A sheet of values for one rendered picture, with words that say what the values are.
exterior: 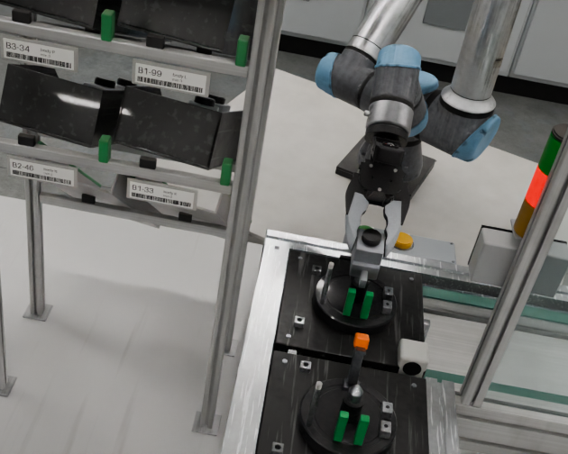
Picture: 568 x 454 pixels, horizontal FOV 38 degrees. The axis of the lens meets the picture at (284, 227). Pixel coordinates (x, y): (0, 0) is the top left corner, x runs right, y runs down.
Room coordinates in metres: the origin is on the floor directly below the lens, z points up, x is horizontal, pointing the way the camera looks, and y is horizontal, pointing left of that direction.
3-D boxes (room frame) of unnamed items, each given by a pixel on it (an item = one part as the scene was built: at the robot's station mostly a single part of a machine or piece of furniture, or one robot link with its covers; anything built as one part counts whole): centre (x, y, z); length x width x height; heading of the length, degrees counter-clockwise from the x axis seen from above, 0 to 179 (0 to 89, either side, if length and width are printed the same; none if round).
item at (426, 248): (1.26, -0.22, 0.93); 0.21 x 0.07 x 0.06; 90
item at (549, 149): (0.93, -0.33, 1.38); 0.05 x 0.05 x 0.05
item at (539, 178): (0.93, -0.33, 1.33); 0.05 x 0.05 x 0.05
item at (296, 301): (1.05, -0.14, 0.96); 0.24 x 0.24 x 0.02; 0
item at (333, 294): (1.05, -0.14, 0.98); 0.14 x 0.14 x 0.02
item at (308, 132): (1.62, -0.20, 0.84); 0.90 x 0.70 x 0.03; 70
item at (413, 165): (1.67, -0.21, 0.93); 0.15 x 0.15 x 0.10
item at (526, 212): (0.93, -0.33, 1.28); 0.05 x 0.05 x 0.05
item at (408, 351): (0.95, -0.24, 0.97); 0.05 x 0.05 x 0.04; 0
